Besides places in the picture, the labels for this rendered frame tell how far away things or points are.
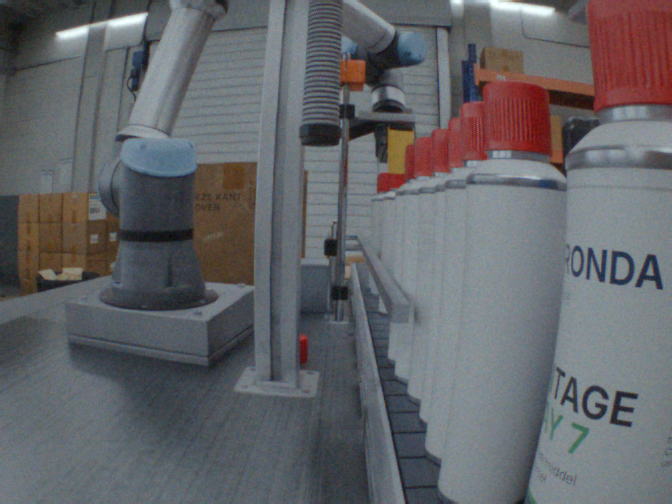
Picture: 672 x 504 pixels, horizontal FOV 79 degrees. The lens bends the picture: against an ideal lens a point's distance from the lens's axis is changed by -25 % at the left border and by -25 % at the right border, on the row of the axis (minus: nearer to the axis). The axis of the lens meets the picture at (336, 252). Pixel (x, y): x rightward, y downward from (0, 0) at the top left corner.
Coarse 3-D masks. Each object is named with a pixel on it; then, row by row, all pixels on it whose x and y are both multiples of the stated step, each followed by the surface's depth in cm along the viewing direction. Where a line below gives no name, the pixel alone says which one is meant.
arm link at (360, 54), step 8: (344, 40) 103; (344, 48) 102; (352, 48) 101; (360, 48) 101; (360, 56) 101; (368, 64) 101; (368, 72) 105; (376, 72) 107; (368, 80) 108; (376, 80) 108
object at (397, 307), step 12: (360, 240) 102; (372, 252) 75; (372, 264) 60; (372, 276) 58; (384, 276) 49; (384, 288) 42; (396, 288) 42; (384, 300) 41; (396, 300) 36; (396, 312) 35; (408, 312) 35
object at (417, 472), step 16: (368, 272) 121; (368, 304) 80; (368, 320) 69; (384, 320) 69; (384, 336) 60; (384, 352) 53; (384, 368) 47; (384, 384) 42; (400, 384) 42; (384, 400) 45; (400, 400) 38; (400, 416) 35; (416, 416) 35; (400, 432) 32; (416, 432) 32; (400, 448) 29; (416, 448) 29; (400, 464) 27; (416, 464) 27; (432, 464) 27; (416, 480) 25; (432, 480) 25; (416, 496) 23; (432, 496) 23
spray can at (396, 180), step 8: (392, 176) 70; (400, 176) 70; (392, 184) 70; (400, 184) 70; (392, 192) 70; (384, 200) 71; (392, 200) 69; (384, 208) 71; (392, 208) 69; (384, 216) 71; (392, 216) 70; (384, 224) 71; (392, 224) 70; (384, 232) 71; (392, 232) 70; (384, 240) 71; (392, 240) 70; (384, 248) 71; (392, 248) 70; (384, 256) 71; (392, 256) 70; (384, 264) 71; (392, 264) 70; (392, 272) 70; (384, 312) 71
